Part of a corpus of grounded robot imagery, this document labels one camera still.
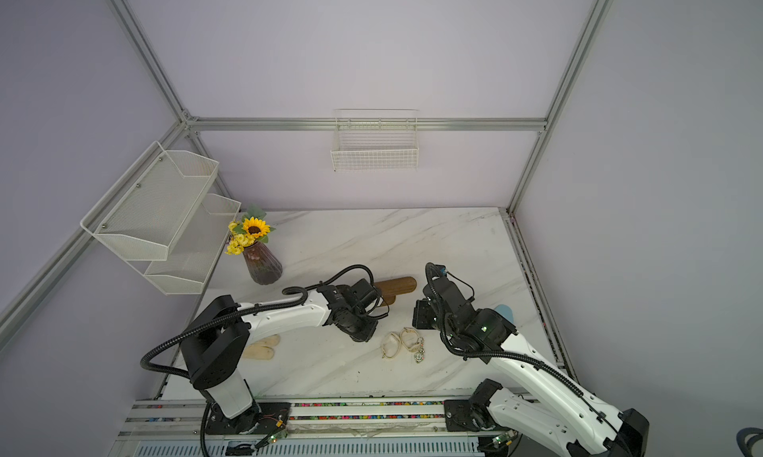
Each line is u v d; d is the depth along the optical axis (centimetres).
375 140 96
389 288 90
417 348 84
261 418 73
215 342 46
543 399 44
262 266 97
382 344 86
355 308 69
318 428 73
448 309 53
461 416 73
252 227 85
